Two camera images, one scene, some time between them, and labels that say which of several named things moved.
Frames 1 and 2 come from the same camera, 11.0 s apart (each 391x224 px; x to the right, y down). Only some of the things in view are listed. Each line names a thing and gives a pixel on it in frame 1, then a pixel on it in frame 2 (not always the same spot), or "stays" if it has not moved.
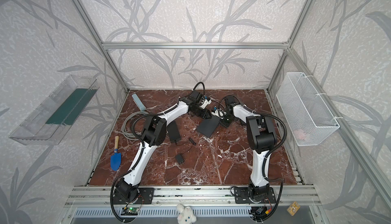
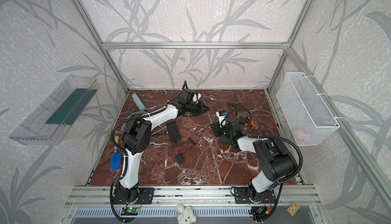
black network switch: x=174 y=133 stays
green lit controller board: x=130 y=211 stays
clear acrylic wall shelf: x=49 y=123 stays
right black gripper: x=224 y=120 -> x=220 y=129
